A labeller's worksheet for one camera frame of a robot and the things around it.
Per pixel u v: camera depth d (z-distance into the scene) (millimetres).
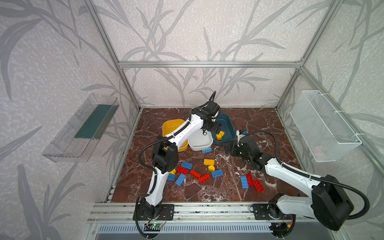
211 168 866
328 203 406
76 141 643
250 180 834
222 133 1019
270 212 670
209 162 907
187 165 893
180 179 825
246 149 646
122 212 753
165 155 532
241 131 765
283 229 706
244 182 825
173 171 857
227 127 1068
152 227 713
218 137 990
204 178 826
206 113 655
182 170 866
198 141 968
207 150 941
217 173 866
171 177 839
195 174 845
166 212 736
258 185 806
